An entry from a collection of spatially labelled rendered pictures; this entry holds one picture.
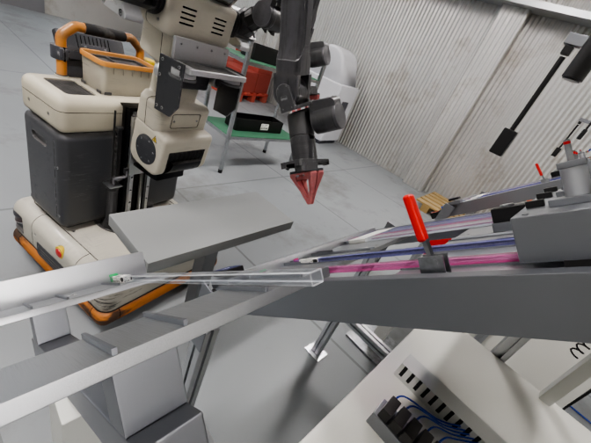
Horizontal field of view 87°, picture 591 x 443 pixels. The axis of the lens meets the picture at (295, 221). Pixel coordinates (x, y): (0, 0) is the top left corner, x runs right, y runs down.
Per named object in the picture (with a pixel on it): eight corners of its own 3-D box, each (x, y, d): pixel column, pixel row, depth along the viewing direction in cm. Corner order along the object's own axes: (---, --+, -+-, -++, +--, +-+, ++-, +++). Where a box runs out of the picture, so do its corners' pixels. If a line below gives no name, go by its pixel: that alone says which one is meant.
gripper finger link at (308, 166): (328, 202, 71) (323, 161, 71) (308, 205, 66) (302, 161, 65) (306, 204, 76) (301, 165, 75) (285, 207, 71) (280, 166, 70)
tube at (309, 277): (110, 282, 58) (109, 276, 58) (118, 280, 59) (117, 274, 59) (312, 286, 23) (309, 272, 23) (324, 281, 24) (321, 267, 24)
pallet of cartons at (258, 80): (271, 105, 590) (285, 60, 551) (225, 99, 509) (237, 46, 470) (226, 80, 655) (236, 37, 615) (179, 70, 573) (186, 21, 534)
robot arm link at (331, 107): (293, 83, 72) (273, 86, 65) (339, 68, 66) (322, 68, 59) (306, 134, 76) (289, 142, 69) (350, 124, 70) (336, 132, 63)
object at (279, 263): (228, 309, 68) (221, 277, 68) (375, 246, 116) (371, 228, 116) (231, 309, 67) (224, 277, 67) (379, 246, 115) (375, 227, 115)
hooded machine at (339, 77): (339, 145, 514) (375, 61, 451) (318, 145, 469) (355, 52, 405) (306, 127, 548) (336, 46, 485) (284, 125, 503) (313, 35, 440)
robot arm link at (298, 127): (295, 115, 74) (281, 111, 69) (320, 107, 70) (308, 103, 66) (298, 144, 75) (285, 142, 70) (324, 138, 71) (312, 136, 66)
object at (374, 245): (229, 297, 67) (225, 283, 67) (377, 239, 115) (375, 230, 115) (289, 299, 54) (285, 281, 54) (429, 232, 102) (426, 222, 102)
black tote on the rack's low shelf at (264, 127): (235, 130, 279) (237, 118, 274) (224, 122, 288) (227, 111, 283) (280, 134, 321) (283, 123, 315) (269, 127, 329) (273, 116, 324)
